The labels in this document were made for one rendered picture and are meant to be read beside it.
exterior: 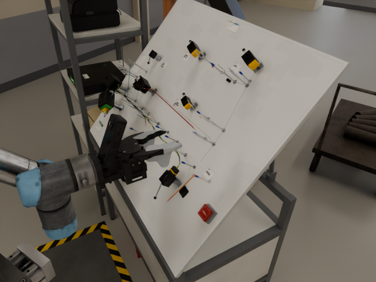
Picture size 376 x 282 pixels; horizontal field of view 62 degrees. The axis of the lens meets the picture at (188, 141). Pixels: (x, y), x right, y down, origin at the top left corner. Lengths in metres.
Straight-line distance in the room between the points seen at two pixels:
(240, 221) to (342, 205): 1.62
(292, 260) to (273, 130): 1.52
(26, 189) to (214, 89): 0.99
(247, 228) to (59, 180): 1.10
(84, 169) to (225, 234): 1.00
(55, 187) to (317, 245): 2.29
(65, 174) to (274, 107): 0.83
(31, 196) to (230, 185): 0.76
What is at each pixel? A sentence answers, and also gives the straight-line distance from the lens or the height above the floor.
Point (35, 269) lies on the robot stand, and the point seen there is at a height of 1.11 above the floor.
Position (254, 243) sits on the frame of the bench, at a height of 0.80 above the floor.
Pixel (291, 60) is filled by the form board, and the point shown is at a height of 1.58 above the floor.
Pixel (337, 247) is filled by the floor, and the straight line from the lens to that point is 2.79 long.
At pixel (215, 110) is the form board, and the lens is 1.41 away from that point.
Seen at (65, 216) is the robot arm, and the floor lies 1.48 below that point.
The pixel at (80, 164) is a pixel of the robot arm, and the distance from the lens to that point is 0.71.
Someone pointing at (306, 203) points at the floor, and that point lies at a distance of 3.01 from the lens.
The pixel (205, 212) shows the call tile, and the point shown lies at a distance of 1.24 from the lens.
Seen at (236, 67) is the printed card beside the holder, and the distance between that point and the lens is 1.45.
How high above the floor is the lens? 2.03
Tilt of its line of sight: 36 degrees down
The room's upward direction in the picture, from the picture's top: 2 degrees clockwise
